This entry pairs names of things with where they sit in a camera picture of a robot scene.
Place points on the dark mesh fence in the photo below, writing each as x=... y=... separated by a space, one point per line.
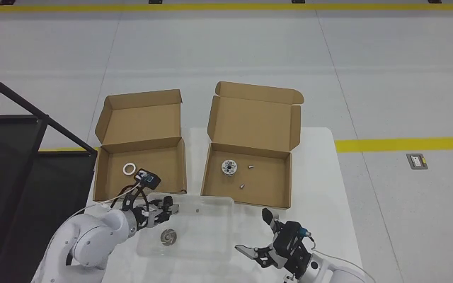
x=42 y=184

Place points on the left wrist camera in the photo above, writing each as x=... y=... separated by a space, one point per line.
x=148 y=178

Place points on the deep clear plastic tray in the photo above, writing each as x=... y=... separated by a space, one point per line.
x=205 y=230

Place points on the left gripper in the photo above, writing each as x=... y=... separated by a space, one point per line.
x=148 y=217

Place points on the metal disc with hole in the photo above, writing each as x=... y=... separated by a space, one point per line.
x=168 y=236

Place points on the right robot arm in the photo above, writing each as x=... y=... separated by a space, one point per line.
x=348 y=277

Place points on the round metal hub part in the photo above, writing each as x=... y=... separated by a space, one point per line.
x=229 y=167

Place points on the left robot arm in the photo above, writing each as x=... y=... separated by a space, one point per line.
x=88 y=240

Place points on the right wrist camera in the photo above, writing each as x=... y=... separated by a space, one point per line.
x=292 y=235

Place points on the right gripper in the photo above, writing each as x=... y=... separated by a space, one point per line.
x=315 y=272

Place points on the shallow cardboard box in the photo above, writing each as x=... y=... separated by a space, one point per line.
x=255 y=120
x=141 y=124

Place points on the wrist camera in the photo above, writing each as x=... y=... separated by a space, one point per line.
x=148 y=178
x=292 y=235

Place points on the grey floor socket plate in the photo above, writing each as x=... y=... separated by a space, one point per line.
x=417 y=161

